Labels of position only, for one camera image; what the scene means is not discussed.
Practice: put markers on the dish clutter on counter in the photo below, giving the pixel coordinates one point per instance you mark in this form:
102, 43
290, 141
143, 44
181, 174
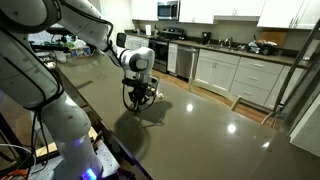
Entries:
262, 47

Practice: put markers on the burger candy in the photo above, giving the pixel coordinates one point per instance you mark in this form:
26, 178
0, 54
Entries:
160, 95

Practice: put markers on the black stove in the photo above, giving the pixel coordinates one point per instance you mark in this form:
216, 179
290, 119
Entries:
159, 43

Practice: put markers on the wooden chair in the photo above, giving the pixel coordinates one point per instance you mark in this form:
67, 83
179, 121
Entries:
215, 71

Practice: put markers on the wooden cutting board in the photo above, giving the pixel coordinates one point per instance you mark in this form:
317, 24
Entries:
274, 36

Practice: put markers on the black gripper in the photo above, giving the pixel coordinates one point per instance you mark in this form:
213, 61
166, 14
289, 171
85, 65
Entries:
140, 90

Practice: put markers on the kitchen faucet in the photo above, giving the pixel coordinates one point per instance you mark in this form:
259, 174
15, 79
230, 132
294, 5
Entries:
227, 42

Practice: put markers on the coffee maker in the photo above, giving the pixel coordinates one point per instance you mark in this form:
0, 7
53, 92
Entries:
206, 37

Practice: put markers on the white lower kitchen cabinets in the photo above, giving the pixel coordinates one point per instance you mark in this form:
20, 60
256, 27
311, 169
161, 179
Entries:
256, 80

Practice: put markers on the stainless dishwasher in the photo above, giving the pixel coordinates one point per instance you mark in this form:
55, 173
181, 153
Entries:
185, 57

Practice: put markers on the microwave oven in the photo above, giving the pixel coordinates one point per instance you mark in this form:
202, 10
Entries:
168, 10

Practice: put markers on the tissue box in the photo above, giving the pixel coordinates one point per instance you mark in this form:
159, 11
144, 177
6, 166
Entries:
80, 52

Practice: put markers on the white kitchen cabinets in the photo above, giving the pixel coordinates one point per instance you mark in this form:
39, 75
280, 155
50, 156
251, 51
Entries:
256, 80
284, 14

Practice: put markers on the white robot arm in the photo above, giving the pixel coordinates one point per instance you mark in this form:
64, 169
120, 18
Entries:
31, 84

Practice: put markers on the white upper kitchen cabinets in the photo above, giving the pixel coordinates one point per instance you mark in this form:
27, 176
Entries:
284, 14

